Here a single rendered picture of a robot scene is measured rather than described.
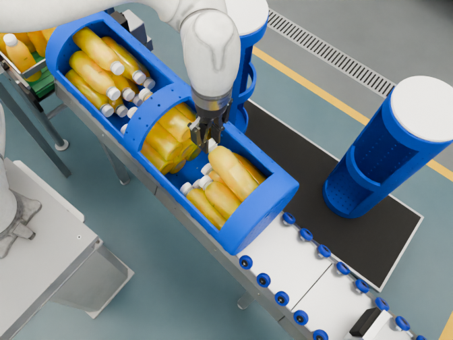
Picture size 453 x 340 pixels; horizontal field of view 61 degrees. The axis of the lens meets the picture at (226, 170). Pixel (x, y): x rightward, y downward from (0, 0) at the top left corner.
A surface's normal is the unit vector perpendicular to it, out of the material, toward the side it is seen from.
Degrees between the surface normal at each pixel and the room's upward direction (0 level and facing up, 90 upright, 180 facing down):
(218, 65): 81
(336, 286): 0
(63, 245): 0
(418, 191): 0
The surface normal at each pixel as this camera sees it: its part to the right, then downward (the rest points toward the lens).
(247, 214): -0.27, -0.08
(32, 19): 0.72, 0.54
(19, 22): 0.57, 0.75
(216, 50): 0.19, 0.74
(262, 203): -0.05, -0.32
